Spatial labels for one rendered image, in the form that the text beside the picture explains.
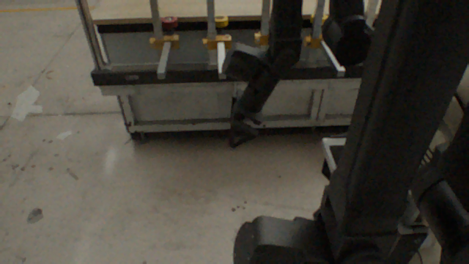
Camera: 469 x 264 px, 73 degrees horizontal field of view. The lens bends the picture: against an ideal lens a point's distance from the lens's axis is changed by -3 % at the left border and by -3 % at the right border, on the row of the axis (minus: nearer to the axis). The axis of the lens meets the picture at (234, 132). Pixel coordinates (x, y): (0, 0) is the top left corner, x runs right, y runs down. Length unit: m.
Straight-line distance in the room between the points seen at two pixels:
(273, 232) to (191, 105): 1.80
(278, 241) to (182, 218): 1.53
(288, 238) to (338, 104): 1.94
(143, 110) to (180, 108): 0.24
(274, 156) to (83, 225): 1.21
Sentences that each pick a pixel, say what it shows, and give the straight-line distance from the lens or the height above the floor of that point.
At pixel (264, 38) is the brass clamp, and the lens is 1.62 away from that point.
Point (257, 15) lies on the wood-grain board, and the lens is 1.76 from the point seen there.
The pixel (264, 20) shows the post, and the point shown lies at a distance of 1.59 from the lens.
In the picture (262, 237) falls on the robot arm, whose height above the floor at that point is 1.22.
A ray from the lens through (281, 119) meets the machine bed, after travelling 2.20.
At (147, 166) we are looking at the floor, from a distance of 2.17.
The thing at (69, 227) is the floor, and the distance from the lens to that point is 2.02.
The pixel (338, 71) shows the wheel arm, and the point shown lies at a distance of 1.45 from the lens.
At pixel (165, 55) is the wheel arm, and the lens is 1.50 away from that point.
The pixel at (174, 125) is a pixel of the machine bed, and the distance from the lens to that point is 2.19.
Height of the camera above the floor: 1.53
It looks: 41 degrees down
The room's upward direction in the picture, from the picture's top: straight up
